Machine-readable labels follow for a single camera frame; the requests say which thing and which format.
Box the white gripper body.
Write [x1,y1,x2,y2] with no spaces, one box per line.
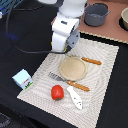
[52,12,80,52]

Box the red toy tomato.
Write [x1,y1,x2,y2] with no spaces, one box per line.
[51,85,64,101]

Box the blue milk carton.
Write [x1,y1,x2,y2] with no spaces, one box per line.
[13,69,33,90]

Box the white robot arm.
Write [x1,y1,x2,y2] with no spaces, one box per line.
[38,0,87,52]

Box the round wooden plate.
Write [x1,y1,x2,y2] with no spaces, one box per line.
[59,57,87,81]

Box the large grey pot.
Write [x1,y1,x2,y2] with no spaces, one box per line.
[84,3,110,27]

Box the pink brown mat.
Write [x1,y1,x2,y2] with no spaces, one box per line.
[50,0,128,43]

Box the beige woven placemat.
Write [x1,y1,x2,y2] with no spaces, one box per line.
[17,38,119,128]

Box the beige bowl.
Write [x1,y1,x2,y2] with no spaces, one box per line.
[121,7,128,30]

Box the wooden handled knife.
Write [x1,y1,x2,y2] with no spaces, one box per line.
[81,57,102,65]

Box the wooden handled fork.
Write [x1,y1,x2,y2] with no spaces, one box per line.
[48,72,90,92]

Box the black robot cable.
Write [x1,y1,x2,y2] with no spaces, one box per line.
[5,0,68,55]

